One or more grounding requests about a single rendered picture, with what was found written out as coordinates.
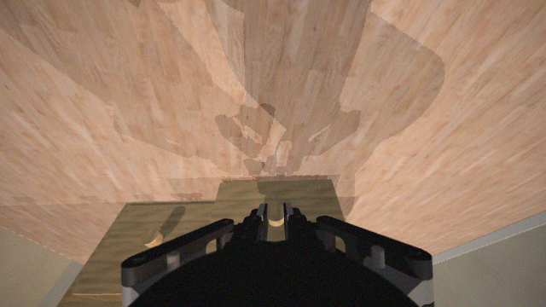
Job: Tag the light wooden chest of drawers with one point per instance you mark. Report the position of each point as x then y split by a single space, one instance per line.
70 300

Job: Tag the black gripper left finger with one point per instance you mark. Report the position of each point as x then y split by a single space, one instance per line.
141 271

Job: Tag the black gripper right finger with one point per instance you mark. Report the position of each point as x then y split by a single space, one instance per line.
407 267

